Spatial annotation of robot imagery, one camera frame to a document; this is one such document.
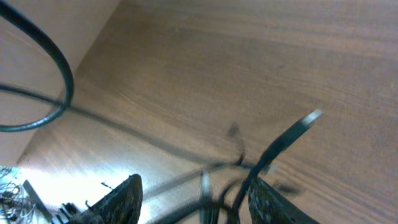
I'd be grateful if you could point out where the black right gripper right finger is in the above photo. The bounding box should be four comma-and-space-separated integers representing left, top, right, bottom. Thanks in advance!
248, 177, 319, 224

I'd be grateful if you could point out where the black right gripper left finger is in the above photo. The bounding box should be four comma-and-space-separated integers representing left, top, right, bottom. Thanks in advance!
68, 174, 143, 224

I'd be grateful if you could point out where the thin black usb cable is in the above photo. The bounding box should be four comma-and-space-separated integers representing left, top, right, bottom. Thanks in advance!
149, 108, 323, 224

